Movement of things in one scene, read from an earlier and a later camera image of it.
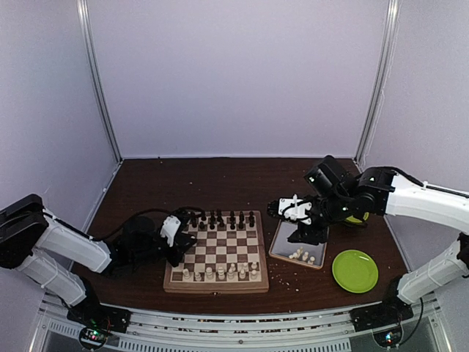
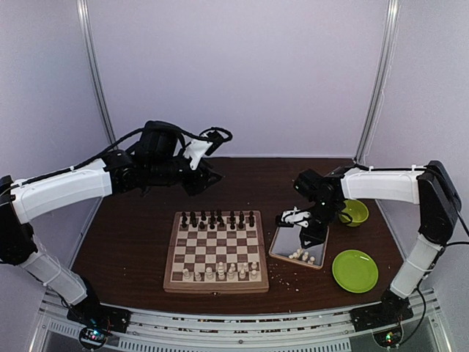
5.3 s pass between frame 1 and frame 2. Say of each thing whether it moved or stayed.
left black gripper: moved
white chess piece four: stayed
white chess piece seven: stayed
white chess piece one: stayed
